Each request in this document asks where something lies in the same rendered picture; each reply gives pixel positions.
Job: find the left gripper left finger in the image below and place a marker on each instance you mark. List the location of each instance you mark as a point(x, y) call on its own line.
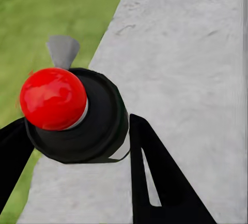
point(15, 150)

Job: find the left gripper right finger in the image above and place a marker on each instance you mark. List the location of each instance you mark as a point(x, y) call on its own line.
point(180, 203)

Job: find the insectifuge atomizer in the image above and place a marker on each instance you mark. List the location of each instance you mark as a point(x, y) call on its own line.
point(74, 115)

